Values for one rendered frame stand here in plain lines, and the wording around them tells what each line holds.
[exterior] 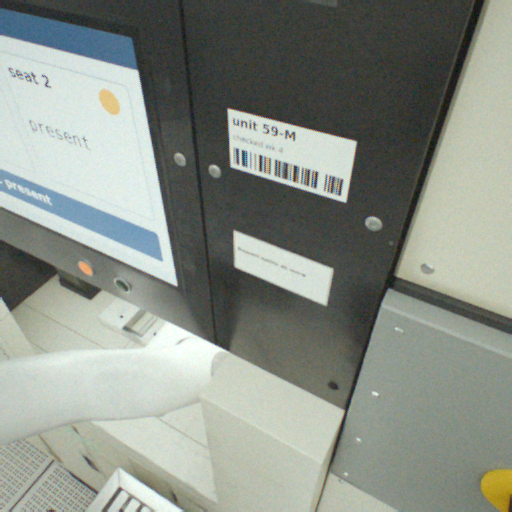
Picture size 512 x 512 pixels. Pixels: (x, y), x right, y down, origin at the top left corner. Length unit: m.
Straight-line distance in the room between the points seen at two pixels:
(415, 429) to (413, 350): 0.09
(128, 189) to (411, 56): 0.23
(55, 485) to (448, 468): 1.73
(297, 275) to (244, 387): 0.15
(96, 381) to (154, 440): 0.45
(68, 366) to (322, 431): 0.31
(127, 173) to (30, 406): 0.30
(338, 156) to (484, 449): 0.23
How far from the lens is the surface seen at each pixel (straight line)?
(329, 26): 0.22
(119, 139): 0.33
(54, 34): 0.33
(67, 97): 0.35
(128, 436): 1.01
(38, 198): 0.47
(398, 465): 0.44
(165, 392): 0.56
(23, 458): 2.09
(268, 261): 0.31
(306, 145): 0.24
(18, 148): 0.45
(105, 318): 1.15
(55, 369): 0.57
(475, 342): 0.29
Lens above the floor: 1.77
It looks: 44 degrees down
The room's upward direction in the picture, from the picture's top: straight up
